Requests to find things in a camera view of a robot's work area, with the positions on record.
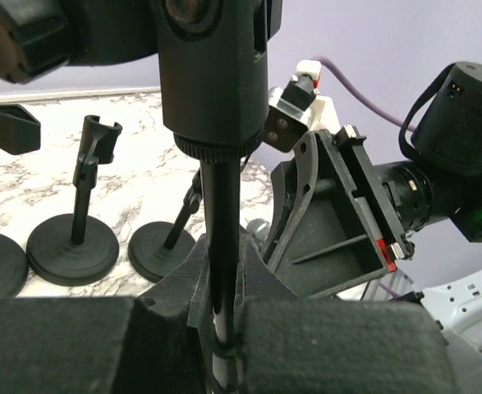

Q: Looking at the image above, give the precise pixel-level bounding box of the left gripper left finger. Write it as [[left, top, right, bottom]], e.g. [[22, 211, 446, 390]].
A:
[[0, 241, 208, 393]]

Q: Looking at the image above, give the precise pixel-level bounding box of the black microphone silver grille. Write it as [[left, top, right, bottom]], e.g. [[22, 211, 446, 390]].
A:
[[246, 218, 270, 248]]

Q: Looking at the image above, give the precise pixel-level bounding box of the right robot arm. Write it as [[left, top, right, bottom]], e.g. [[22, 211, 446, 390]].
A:
[[263, 62, 482, 298]]

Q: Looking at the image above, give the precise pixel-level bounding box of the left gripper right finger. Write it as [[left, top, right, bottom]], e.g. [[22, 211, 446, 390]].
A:
[[236, 235, 459, 393]]

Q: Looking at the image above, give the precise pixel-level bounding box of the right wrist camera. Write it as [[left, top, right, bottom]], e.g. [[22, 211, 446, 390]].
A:
[[264, 60, 341, 153]]

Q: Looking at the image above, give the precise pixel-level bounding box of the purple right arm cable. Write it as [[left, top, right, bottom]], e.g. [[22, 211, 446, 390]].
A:
[[312, 55, 416, 132]]

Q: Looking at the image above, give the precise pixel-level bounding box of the black tripod mic stand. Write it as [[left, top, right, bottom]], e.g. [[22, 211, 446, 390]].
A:
[[0, 0, 285, 394]]

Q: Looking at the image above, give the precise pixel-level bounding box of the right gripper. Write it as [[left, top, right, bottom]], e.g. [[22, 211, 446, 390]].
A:
[[265, 125, 414, 298]]

